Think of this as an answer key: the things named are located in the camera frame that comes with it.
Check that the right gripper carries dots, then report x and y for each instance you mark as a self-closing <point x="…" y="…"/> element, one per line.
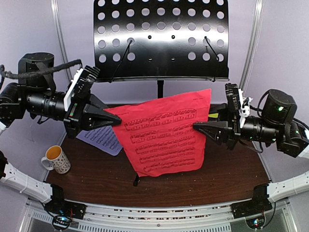
<point x="233" y="124"/>

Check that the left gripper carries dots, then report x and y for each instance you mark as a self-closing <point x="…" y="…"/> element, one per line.
<point x="89" y="117"/>

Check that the white sheet music page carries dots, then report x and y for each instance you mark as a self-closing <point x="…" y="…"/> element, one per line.
<point x="102" y="138"/>

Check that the red sheet music page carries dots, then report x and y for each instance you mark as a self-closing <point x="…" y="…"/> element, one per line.
<point x="158" y="136"/>

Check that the black music stand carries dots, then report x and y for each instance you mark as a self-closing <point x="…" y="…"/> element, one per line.
<point x="161" y="40"/>

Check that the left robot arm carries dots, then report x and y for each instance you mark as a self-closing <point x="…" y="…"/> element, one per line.
<point x="33" y="90"/>

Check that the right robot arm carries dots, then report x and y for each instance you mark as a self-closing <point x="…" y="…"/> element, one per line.
<point x="275" y="123"/>

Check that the yellow-green bowl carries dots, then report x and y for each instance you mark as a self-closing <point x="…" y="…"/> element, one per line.
<point x="213" y="115"/>

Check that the patterned white mug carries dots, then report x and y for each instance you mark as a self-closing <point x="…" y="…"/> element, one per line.
<point x="55" y="159"/>

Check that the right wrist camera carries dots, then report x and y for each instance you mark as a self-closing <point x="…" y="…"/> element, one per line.
<point x="236" y="101"/>

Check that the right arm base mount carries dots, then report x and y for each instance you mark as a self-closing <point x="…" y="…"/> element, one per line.
<point x="254" y="209"/>

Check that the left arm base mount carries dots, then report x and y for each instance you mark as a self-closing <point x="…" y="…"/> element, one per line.
<point x="62" y="211"/>

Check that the left aluminium corner post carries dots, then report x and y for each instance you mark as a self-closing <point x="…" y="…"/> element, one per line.
<point x="58" y="26"/>

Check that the aluminium front frame rail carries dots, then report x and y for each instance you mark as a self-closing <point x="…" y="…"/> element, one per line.
<point x="204" y="218"/>

